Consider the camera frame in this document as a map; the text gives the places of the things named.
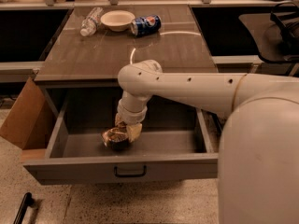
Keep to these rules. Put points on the brown cardboard box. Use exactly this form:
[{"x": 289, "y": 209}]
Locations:
[{"x": 30, "y": 121}]

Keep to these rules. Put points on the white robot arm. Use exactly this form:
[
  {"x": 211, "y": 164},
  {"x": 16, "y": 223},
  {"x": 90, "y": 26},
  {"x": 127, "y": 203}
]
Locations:
[{"x": 258, "y": 164}]

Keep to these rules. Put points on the clear plastic water bottle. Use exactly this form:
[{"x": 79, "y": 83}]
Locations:
[{"x": 92, "y": 22}]

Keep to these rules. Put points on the grey cabinet with counter top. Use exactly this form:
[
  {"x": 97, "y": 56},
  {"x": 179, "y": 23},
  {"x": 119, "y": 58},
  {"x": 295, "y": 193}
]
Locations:
[{"x": 76, "y": 61}]

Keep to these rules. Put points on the black handle on floor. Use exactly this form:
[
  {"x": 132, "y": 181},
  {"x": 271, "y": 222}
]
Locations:
[{"x": 26, "y": 202}]

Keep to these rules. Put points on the blue pepsi can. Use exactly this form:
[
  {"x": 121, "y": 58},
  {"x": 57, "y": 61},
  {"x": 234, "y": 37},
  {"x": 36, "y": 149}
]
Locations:
[{"x": 145, "y": 25}]

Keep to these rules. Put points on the white paper bowl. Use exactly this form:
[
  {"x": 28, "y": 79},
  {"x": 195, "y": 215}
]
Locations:
[{"x": 117, "y": 20}]

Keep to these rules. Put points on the open grey top drawer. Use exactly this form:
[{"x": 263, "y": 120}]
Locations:
[{"x": 174, "y": 143}]

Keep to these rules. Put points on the black office chair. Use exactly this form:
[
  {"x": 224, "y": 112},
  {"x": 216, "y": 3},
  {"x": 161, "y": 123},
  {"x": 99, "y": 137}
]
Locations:
[{"x": 275, "y": 33}]

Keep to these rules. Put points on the black drawer handle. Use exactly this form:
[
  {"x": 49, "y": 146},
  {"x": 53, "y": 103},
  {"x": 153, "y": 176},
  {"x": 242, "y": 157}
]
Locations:
[{"x": 130, "y": 172}]

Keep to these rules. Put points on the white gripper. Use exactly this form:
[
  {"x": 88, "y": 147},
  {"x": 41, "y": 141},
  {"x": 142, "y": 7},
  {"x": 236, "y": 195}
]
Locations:
[{"x": 131, "y": 117}]

